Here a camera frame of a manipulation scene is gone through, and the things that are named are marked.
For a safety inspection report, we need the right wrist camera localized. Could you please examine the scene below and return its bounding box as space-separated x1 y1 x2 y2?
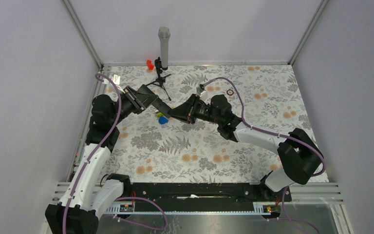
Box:
196 84 208 101

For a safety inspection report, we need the blue plastic piece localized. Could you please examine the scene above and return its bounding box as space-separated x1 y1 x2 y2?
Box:
158 116 168 125

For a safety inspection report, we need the floral table mat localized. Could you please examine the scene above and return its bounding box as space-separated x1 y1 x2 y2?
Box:
98 65 314 183

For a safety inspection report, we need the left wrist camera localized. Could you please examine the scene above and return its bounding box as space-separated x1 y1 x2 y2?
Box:
106 73 123 93

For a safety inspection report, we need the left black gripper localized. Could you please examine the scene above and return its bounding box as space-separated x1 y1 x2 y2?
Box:
110 85 158 126

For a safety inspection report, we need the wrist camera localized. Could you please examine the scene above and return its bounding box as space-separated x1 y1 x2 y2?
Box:
196 84 208 101
106 73 123 93

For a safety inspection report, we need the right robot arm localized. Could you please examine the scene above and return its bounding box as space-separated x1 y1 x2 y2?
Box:
168 95 321 201

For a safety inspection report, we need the grey microphone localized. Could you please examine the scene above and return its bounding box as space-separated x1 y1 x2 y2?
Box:
158 26 170 70

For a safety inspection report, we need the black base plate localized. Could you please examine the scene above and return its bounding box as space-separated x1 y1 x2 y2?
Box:
123 182 292 213

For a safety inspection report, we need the orange plastic piece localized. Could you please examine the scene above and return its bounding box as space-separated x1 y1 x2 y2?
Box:
146 59 155 70

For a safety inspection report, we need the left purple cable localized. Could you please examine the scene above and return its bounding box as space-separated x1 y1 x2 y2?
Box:
61 72 123 234

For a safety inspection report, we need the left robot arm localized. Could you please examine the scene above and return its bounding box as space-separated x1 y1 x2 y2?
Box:
45 85 158 234

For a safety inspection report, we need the black tripod mic stand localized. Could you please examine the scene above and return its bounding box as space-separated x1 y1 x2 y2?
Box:
146 57 171 101

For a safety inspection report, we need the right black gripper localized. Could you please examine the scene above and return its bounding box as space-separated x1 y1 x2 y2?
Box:
168 94 222 125

